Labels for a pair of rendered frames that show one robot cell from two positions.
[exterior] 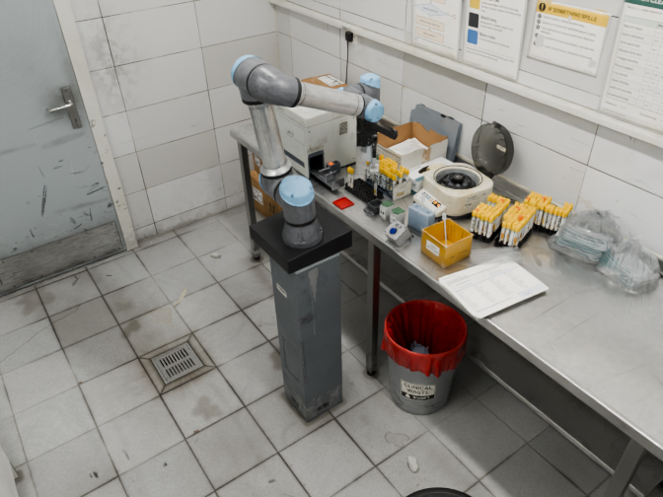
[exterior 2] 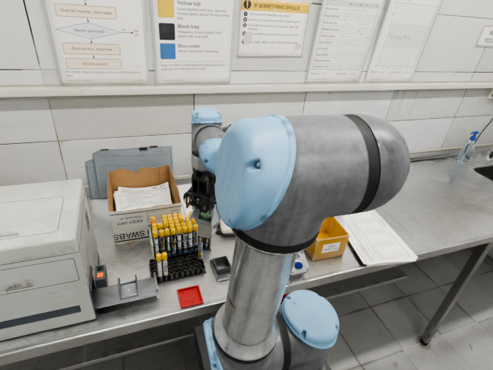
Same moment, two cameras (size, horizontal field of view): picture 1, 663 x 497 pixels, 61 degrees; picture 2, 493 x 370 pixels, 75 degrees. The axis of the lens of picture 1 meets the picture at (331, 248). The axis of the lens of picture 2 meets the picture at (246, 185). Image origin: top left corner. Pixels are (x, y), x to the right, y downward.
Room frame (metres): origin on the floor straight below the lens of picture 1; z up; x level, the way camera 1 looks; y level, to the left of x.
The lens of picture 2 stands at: (1.79, 0.55, 1.69)
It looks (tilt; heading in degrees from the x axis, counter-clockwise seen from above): 32 degrees down; 281
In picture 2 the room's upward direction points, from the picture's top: 6 degrees clockwise
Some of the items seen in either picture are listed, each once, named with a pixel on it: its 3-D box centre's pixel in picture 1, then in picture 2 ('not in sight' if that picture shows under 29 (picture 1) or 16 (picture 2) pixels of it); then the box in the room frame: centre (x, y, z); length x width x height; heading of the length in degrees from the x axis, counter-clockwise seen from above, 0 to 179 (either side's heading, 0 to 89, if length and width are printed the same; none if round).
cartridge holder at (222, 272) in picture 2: (376, 206); (221, 266); (1.99, -0.19, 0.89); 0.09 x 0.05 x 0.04; 127
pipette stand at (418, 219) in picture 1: (420, 220); not in sight; (1.83, -0.35, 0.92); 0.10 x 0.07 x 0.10; 41
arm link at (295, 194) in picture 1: (296, 198); (302, 329); (1.73, 0.12, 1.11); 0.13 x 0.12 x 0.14; 31
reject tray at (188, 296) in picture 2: (343, 203); (190, 296); (2.05, -0.06, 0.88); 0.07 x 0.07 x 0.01; 34
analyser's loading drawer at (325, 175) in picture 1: (325, 174); (120, 291); (2.23, 0.02, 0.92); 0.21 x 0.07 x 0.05; 34
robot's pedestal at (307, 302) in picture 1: (309, 332); not in sight; (1.73, 0.11, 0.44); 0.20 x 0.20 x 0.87; 34
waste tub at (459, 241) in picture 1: (446, 243); (321, 236); (1.68, -0.42, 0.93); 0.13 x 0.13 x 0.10; 32
